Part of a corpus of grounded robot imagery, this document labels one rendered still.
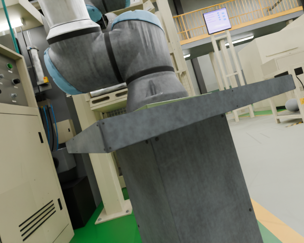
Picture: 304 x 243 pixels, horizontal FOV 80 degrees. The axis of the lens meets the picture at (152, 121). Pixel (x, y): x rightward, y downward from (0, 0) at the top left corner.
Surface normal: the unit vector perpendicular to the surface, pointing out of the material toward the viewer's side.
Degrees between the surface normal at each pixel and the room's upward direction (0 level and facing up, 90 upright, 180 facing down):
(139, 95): 68
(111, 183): 90
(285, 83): 90
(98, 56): 101
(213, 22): 90
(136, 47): 91
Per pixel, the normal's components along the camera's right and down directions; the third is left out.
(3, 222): 0.96, -0.28
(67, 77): 0.12, 0.50
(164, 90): 0.11, -0.42
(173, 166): 0.48, -0.15
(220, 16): 0.00, -0.01
